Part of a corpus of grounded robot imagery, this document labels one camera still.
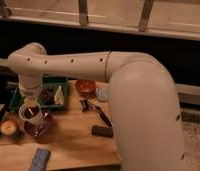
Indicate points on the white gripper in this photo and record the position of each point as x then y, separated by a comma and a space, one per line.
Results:
30, 86

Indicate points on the small metal cup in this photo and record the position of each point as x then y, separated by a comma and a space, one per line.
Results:
31, 112

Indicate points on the white paper cup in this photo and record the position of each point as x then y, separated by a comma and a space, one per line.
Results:
36, 120

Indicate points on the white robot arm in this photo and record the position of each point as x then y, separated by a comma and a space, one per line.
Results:
142, 98

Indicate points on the green plastic tray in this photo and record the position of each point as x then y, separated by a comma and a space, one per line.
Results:
48, 82

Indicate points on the brown pine cone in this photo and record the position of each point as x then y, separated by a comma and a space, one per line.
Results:
47, 95

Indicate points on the pale lemon wedge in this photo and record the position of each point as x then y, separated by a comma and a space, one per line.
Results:
59, 97

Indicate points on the purple bowl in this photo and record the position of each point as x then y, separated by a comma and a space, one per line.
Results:
39, 125

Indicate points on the red yellow apple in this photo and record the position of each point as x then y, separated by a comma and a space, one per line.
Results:
8, 127

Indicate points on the orange bowl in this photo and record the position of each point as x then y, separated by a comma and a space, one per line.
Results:
85, 88

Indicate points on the blue scrubbing sponge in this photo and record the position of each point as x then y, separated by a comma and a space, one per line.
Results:
40, 160

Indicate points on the wooden board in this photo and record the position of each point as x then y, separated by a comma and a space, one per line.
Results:
70, 141

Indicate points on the black rectangular block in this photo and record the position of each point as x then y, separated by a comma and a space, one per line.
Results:
102, 131

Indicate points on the black handled peeler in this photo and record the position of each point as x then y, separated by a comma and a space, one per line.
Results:
89, 106

